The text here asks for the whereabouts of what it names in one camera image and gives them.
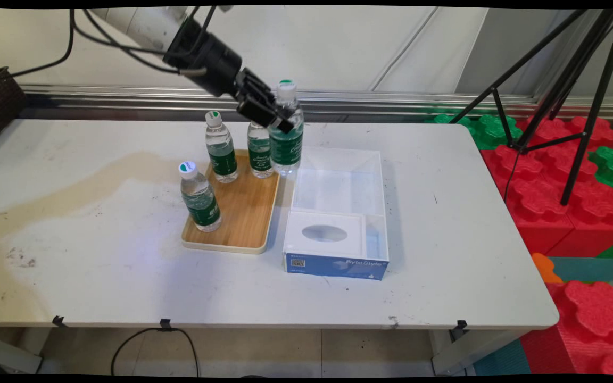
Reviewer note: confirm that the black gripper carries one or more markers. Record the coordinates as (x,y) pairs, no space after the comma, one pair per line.
(208,56)

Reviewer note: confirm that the green label water bottle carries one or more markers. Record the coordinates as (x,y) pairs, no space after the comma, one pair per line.
(200,205)
(285,154)
(258,154)
(221,154)

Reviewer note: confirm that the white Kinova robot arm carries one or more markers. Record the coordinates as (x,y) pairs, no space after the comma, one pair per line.
(141,21)

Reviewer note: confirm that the bamboo serving tray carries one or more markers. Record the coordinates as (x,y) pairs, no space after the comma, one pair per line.
(242,213)

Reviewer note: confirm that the clear acrylic box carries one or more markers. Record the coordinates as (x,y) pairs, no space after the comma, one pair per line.
(333,263)

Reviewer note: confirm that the dark brown wicker basket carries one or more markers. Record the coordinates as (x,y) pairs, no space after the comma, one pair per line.
(0,103)

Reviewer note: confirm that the large red foam block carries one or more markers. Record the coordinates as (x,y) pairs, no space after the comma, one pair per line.
(546,202)

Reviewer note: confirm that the white table leg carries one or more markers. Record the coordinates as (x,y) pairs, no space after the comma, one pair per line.
(455,354)

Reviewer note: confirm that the orange foam piece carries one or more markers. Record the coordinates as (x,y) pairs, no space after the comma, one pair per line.
(545,268)

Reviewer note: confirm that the teal foam mat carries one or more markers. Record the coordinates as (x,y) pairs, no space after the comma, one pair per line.
(591,268)

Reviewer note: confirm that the aluminium rail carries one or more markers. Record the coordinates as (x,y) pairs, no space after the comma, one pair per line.
(391,101)

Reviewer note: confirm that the black camera tripod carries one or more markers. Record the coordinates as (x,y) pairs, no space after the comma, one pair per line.
(596,101)

